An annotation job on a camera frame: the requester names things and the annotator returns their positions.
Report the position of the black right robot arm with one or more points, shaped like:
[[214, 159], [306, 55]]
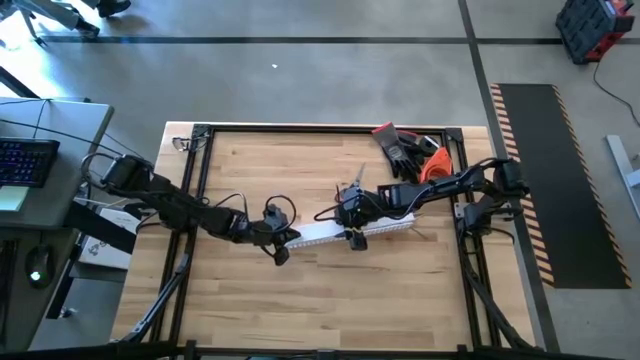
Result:
[[450, 182]]

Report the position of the green notepad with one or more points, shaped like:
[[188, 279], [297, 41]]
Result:
[[12, 197]]

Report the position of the orange tape dispenser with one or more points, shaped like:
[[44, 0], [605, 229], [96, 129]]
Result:
[[440, 165]]

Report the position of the black glove red cuff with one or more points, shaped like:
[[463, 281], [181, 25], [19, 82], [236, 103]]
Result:
[[415, 150], [392, 150]]

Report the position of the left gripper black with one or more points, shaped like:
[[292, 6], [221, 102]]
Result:
[[280, 236]]

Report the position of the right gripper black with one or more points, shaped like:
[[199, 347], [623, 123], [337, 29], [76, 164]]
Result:
[[364, 210]]

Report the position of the person's foot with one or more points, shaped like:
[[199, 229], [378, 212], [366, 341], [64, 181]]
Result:
[[115, 7]]

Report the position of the grey chair base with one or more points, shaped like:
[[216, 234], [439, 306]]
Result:
[[65, 17]]

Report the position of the black tape roll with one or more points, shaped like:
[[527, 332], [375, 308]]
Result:
[[429, 146]]

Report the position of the dark tool case red trim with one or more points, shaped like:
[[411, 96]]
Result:
[[585, 27]]

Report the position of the clear safety glasses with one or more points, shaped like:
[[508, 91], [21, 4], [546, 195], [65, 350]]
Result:
[[181, 143]]

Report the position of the grey metal beam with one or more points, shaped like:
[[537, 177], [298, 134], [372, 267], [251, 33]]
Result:
[[620, 160]]

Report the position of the black keyboard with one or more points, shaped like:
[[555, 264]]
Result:
[[27, 162]]

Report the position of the black computer mouse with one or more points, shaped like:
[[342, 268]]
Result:
[[39, 265]]

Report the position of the black yellow-striped floor mat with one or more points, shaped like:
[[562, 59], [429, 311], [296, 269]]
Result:
[[550, 190]]

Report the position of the grey desk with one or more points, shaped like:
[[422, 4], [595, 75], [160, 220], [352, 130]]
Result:
[[75, 130]]

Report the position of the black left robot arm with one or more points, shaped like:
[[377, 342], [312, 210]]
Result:
[[175, 205]]

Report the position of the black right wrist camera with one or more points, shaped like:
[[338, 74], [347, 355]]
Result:
[[342, 212]]

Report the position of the white cardboard box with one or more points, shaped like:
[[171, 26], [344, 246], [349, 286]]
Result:
[[105, 252]]

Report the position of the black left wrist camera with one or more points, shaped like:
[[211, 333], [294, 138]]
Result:
[[276, 216]]

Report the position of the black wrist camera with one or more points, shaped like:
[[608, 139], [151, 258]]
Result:
[[276, 216], [342, 212]]

